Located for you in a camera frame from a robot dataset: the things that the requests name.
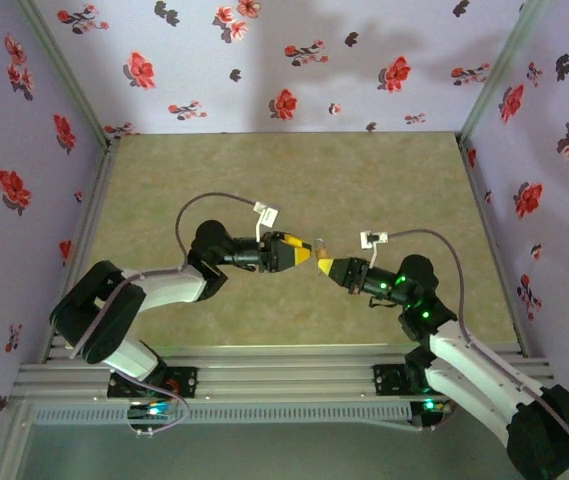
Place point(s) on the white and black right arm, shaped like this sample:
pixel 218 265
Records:
pixel 464 370

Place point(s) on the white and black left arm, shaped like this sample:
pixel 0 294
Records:
pixel 164 287

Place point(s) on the controller board with green light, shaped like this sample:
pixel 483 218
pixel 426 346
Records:
pixel 151 410
pixel 431 405

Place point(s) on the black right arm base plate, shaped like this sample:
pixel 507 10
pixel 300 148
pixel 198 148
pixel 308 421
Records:
pixel 389 382

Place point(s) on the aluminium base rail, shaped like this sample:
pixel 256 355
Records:
pixel 284 370

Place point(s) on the aluminium table side rail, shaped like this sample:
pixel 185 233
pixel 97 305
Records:
pixel 95 200
pixel 481 200

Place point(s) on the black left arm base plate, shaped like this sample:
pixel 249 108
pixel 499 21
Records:
pixel 184 382

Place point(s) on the aluminium frame post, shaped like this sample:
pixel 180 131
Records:
pixel 500 75
pixel 6 440
pixel 70 75

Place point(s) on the aluminium lower frame post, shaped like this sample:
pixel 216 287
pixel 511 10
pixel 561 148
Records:
pixel 6 440

